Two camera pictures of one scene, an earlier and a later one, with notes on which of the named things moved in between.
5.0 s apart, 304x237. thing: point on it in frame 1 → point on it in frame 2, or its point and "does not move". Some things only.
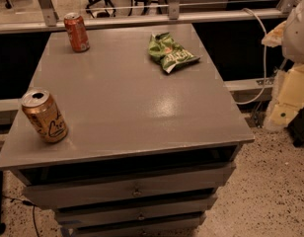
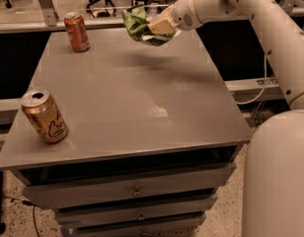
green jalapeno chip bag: (169, 51) → (136, 23)
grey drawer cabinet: (147, 151) does not move
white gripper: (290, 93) → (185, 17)
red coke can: (76, 31) does not move
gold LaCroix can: (44, 116) does not move
